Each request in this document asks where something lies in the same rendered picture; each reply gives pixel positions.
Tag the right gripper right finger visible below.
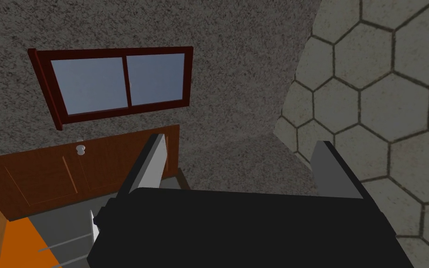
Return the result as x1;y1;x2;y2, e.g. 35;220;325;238
310;141;375;200

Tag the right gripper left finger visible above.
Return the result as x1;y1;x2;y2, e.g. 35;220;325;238
116;133;168;197

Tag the brown wooden door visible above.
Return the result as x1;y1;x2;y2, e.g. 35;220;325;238
0;124;181;222

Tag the dark red framed window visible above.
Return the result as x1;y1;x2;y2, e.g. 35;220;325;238
27;46;194;131

